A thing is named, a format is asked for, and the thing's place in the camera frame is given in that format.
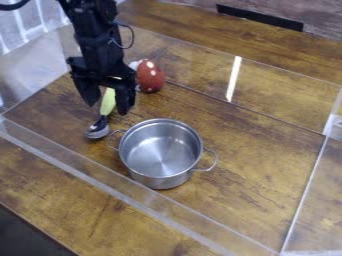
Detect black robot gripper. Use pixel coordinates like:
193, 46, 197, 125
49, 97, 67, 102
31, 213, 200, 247
67, 33, 136, 115

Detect green handled metal spoon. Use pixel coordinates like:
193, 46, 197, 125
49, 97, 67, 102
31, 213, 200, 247
85, 88, 116, 139

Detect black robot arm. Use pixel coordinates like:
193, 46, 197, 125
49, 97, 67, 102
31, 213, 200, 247
57, 0, 136, 115

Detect red white toy mushroom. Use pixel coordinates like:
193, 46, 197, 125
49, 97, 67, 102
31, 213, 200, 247
128, 59, 165, 93

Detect stainless steel pot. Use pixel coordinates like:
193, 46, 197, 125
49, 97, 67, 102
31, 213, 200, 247
107, 118, 218, 190

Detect black bar on table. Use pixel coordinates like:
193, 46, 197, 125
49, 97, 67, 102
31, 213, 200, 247
216, 4, 304, 32

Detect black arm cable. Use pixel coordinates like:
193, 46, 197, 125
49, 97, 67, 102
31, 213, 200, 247
108, 20, 135, 50

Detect clear acrylic enclosure wall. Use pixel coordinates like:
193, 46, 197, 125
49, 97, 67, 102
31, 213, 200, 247
0, 0, 77, 114

